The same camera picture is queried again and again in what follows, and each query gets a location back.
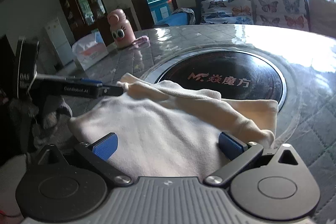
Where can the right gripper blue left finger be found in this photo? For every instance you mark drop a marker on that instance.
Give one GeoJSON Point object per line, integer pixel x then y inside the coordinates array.
{"type": "Point", "coordinates": [105, 147]}

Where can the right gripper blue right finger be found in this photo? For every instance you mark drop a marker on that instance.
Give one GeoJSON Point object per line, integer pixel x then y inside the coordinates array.
{"type": "Point", "coordinates": [231, 146]}

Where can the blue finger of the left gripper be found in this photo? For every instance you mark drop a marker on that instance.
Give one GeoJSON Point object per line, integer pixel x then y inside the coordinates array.
{"type": "Point", "coordinates": [71, 86]}

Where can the cream knit sweater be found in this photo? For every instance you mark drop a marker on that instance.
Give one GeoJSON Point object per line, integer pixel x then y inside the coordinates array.
{"type": "Point", "coordinates": [165, 130]}

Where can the white refrigerator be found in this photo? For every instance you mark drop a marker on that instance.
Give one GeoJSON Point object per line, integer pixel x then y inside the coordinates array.
{"type": "Point", "coordinates": [59, 41]}

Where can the white tissue pack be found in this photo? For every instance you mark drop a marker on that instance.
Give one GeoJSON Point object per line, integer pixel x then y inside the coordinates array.
{"type": "Point", "coordinates": [89, 50]}

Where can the dark wooden cabinet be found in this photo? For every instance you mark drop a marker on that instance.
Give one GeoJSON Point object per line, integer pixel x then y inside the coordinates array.
{"type": "Point", "coordinates": [83, 16]}

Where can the black induction hotplate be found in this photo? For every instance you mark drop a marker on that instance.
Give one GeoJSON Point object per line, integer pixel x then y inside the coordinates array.
{"type": "Point", "coordinates": [235, 74]}

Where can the grey quilted star tablecloth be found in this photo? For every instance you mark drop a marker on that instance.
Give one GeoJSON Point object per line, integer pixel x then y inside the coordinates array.
{"type": "Point", "coordinates": [296, 68]}

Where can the pink cartoon water bottle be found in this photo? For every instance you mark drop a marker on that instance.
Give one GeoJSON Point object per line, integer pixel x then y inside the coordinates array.
{"type": "Point", "coordinates": [120, 28]}

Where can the blue plastic drawer unit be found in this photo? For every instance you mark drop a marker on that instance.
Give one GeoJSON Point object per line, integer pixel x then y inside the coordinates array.
{"type": "Point", "coordinates": [160, 9]}

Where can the left butterfly print cushion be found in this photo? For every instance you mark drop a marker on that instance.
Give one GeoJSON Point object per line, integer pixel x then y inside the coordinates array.
{"type": "Point", "coordinates": [226, 12]}

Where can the butterfly print cushion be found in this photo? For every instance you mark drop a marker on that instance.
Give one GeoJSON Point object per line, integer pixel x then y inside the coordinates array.
{"type": "Point", "coordinates": [282, 13]}
{"type": "Point", "coordinates": [226, 12]}

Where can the blue stool with cloth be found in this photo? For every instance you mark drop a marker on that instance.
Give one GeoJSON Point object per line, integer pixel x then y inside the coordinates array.
{"type": "Point", "coordinates": [179, 17]}

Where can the middle butterfly print cushion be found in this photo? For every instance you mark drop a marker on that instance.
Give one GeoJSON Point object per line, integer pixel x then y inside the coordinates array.
{"type": "Point", "coordinates": [282, 13]}

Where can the plain grey cushion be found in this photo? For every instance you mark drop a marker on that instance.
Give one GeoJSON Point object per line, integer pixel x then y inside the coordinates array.
{"type": "Point", "coordinates": [322, 15]}

